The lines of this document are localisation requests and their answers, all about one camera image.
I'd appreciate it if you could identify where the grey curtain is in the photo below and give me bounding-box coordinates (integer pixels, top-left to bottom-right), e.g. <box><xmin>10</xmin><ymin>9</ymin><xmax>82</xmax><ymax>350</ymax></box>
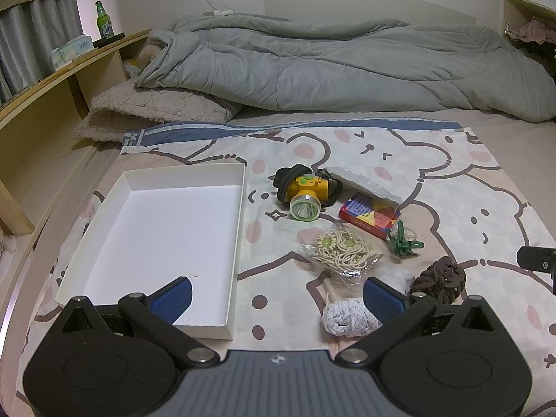
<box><xmin>0</xmin><ymin>0</ymin><xmax>83</xmax><ymax>103</ymax></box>

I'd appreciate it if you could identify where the black tray on shelf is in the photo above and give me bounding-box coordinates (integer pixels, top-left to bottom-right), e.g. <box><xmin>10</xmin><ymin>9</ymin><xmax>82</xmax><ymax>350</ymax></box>
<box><xmin>93</xmin><ymin>33</ymin><xmax>125</xmax><ymax>49</ymax></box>

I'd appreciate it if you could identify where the white grey yarn ball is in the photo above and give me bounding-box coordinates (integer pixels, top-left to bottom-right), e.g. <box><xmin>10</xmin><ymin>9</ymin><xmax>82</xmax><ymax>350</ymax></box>
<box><xmin>321</xmin><ymin>297</ymin><xmax>382</xmax><ymax>338</ymax></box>

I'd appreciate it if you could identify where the silver foil pouch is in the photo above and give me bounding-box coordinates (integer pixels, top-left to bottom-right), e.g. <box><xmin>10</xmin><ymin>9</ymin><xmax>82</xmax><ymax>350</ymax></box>
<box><xmin>323</xmin><ymin>167</ymin><xmax>401</xmax><ymax>207</ymax></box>

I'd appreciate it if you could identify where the tissue box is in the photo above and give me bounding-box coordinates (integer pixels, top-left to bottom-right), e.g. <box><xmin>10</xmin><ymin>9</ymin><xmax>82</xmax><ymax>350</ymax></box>
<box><xmin>50</xmin><ymin>35</ymin><xmax>94</xmax><ymax>71</ymax></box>

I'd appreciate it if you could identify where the green glass bottle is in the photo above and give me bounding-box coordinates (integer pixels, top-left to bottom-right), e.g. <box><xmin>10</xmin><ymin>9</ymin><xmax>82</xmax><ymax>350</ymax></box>
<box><xmin>95</xmin><ymin>1</ymin><xmax>114</xmax><ymax>40</ymax></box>

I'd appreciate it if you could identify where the green plastic clothespin with cord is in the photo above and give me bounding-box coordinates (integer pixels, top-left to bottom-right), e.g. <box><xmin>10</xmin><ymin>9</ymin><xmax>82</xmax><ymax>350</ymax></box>
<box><xmin>387</xmin><ymin>219</ymin><xmax>425</xmax><ymax>258</ymax></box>

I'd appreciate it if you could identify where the yellow headlamp with black strap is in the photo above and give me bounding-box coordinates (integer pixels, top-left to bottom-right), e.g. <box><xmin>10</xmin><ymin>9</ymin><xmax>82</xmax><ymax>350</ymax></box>
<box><xmin>272</xmin><ymin>164</ymin><xmax>343</xmax><ymax>222</ymax></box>

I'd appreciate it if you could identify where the colourful playing card box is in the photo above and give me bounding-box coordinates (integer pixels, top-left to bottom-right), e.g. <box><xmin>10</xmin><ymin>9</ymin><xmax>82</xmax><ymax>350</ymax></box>
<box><xmin>338</xmin><ymin>192</ymin><xmax>401</xmax><ymax>240</ymax></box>

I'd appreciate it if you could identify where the white shallow cardboard tray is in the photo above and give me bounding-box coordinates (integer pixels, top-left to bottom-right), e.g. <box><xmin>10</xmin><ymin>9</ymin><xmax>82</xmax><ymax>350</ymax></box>
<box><xmin>56</xmin><ymin>163</ymin><xmax>245</xmax><ymax>341</ymax></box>

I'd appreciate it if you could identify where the grey quilted duvet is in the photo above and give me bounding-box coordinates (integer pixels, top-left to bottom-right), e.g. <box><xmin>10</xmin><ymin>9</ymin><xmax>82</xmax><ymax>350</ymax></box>
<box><xmin>137</xmin><ymin>14</ymin><xmax>555</xmax><ymax>122</ymax></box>

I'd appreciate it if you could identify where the brown plastic hair claw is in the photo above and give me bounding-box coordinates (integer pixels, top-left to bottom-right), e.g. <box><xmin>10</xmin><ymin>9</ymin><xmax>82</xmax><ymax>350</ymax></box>
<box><xmin>410</xmin><ymin>256</ymin><xmax>466</xmax><ymax>304</ymax></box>

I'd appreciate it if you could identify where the beige fleece blanket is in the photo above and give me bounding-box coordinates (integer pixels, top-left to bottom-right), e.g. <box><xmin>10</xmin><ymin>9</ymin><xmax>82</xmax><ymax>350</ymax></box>
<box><xmin>73</xmin><ymin>43</ymin><xmax>244</xmax><ymax>143</ymax></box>

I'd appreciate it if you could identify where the white power strip with cable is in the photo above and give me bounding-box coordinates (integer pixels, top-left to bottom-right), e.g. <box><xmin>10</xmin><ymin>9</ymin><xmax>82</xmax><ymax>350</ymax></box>
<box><xmin>204</xmin><ymin>0</ymin><xmax>234</xmax><ymax>15</ymax></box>

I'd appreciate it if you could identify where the white cotton wad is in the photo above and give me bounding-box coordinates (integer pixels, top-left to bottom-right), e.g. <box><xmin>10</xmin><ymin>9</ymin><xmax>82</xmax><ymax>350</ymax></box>
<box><xmin>373</xmin><ymin>265</ymin><xmax>415</xmax><ymax>295</ymax></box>

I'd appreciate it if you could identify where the wooden headboard shelf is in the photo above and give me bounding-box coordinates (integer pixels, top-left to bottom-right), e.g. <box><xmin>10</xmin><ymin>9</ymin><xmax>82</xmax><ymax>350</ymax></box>
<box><xmin>0</xmin><ymin>28</ymin><xmax>153</xmax><ymax>236</ymax></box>

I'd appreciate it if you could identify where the cartoon bear print sheet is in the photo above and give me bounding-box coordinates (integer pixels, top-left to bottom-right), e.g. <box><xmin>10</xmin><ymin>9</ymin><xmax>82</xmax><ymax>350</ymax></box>
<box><xmin>19</xmin><ymin>118</ymin><xmax>555</xmax><ymax>416</ymax></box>

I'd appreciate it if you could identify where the wooden side shelf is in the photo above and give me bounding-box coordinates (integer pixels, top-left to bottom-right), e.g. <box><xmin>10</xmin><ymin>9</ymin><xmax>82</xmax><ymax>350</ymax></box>
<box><xmin>501</xmin><ymin>0</ymin><xmax>555</xmax><ymax>60</ymax></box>

